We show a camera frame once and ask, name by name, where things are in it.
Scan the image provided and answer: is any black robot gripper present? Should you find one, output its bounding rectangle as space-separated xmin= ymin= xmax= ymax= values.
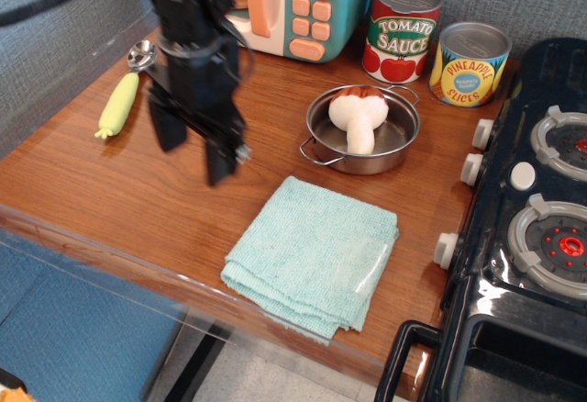
xmin=149 ymin=39 xmax=249 ymax=186

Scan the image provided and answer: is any light blue cloth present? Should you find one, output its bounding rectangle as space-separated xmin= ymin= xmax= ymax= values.
xmin=221 ymin=176 xmax=399 ymax=344

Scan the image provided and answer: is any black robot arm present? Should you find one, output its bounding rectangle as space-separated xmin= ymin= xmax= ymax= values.
xmin=149 ymin=0 xmax=249 ymax=186

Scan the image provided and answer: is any plush mushroom toy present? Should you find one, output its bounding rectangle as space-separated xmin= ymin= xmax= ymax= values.
xmin=328 ymin=85 xmax=389 ymax=155

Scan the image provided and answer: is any teal toy microwave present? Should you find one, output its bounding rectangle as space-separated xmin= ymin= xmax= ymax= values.
xmin=227 ymin=0 xmax=370 ymax=63

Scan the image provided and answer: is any small steel pan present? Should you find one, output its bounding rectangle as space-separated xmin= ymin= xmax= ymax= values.
xmin=299 ymin=84 xmax=421 ymax=175

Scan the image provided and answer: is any tomato sauce can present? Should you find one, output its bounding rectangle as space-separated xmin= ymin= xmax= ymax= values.
xmin=362 ymin=0 xmax=443 ymax=84

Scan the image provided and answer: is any white stove knob lower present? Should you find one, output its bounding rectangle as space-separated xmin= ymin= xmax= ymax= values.
xmin=433 ymin=233 xmax=459 ymax=270

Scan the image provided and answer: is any white stove knob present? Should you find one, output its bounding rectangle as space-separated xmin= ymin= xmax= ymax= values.
xmin=460 ymin=153 xmax=483 ymax=187
xmin=472 ymin=118 xmax=494 ymax=151
xmin=433 ymin=233 xmax=459 ymax=270

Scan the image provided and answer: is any white stove knob middle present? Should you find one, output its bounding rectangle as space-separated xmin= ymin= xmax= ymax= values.
xmin=460 ymin=153 xmax=483 ymax=187

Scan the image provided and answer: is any pineapple slices can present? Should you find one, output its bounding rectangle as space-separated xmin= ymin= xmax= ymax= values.
xmin=429 ymin=21 xmax=512 ymax=107

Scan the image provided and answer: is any white stove knob upper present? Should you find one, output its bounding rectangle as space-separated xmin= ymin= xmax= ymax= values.
xmin=472 ymin=118 xmax=494 ymax=151

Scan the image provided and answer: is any orange plush toy corner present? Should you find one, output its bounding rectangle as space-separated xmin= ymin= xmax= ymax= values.
xmin=0 ymin=388 xmax=36 ymax=402

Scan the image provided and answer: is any white round stove button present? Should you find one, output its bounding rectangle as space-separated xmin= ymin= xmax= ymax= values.
xmin=509 ymin=162 xmax=536 ymax=191

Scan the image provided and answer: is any black toy stove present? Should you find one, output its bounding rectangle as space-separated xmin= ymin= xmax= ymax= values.
xmin=376 ymin=38 xmax=586 ymax=401

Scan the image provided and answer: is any spoon with yellow-green handle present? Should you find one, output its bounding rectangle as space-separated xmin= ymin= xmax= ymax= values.
xmin=94 ymin=39 xmax=158 ymax=140

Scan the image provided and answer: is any grey burner ring lower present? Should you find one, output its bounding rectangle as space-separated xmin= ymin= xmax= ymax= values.
xmin=506 ymin=193 xmax=587 ymax=301

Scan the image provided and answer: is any grey burner ring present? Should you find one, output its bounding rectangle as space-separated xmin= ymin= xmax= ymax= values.
xmin=529 ymin=105 xmax=587 ymax=183
xmin=506 ymin=193 xmax=587 ymax=301

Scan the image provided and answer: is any grey burner ring upper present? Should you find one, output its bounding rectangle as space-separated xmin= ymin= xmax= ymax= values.
xmin=529 ymin=105 xmax=587 ymax=183

